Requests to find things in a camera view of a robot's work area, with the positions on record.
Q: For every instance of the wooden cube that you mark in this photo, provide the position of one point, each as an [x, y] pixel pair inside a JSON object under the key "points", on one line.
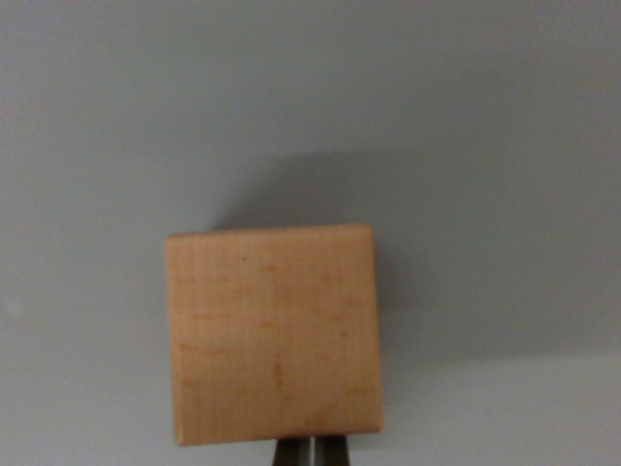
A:
{"points": [[274, 335]]}

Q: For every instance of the grey plastic tray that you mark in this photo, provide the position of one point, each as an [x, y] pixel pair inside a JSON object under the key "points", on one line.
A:
{"points": [[145, 121]]}

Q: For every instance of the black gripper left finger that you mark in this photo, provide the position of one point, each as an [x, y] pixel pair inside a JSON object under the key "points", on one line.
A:
{"points": [[291, 454]]}

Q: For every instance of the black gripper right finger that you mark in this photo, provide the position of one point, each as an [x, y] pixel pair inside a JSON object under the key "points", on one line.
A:
{"points": [[334, 452]]}

